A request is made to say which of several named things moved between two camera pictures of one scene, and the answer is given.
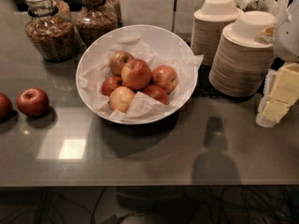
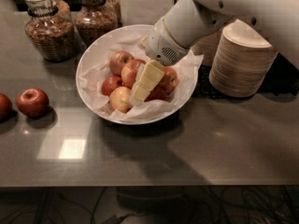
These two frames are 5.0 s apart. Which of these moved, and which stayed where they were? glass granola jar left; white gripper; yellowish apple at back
Moved: white gripper
Stayed: yellowish apple at back; glass granola jar left
